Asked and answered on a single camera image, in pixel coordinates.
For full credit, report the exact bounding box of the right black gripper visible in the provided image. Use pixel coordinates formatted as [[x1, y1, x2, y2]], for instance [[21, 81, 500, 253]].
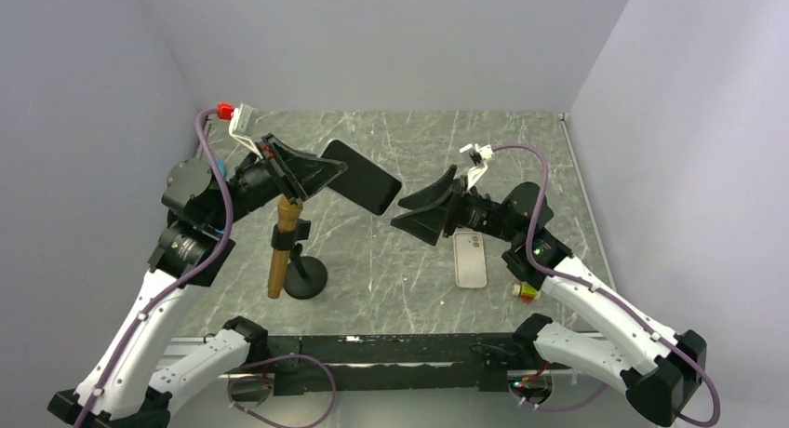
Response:
[[391, 165, 520, 246]]

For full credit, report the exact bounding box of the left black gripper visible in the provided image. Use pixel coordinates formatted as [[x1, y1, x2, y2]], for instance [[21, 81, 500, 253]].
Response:
[[207, 132, 347, 232]]

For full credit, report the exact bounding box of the phone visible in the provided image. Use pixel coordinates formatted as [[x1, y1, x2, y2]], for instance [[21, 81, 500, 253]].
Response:
[[320, 140, 402, 216]]

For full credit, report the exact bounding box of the beige phone case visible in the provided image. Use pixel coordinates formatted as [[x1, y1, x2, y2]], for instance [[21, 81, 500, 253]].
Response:
[[452, 232, 488, 289]]

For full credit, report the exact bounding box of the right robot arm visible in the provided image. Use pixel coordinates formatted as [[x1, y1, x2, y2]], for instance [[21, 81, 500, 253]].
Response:
[[391, 166, 707, 427]]

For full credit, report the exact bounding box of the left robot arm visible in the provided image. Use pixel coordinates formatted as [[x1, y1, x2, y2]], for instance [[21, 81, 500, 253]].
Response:
[[47, 135, 347, 427]]

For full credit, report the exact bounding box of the gold microphone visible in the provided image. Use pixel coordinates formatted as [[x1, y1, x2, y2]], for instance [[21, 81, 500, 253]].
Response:
[[267, 195, 303, 300]]

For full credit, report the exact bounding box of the blue toy microphone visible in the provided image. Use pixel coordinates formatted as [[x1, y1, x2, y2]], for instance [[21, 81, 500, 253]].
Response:
[[215, 158, 226, 177]]

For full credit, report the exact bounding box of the black microphone stand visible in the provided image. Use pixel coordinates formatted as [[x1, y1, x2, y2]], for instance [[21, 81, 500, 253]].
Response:
[[271, 219, 328, 300]]

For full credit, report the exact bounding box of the colourful toy brick assembly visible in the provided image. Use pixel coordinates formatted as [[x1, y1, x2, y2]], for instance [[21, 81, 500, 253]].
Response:
[[512, 282, 542, 303]]

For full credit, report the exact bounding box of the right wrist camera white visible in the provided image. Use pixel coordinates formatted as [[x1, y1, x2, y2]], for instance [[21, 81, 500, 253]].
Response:
[[459, 143, 494, 191]]

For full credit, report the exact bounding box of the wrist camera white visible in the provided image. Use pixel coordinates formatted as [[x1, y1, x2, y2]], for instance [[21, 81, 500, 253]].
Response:
[[459, 143, 494, 191], [217, 102, 262, 159]]

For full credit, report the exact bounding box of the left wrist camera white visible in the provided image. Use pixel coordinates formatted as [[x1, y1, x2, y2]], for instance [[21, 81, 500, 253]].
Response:
[[217, 102, 262, 159]]

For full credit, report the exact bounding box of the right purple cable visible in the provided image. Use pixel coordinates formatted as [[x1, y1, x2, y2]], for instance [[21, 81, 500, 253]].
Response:
[[489, 143, 721, 428]]

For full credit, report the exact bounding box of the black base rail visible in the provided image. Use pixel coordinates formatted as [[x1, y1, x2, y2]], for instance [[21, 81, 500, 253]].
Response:
[[231, 333, 544, 396]]

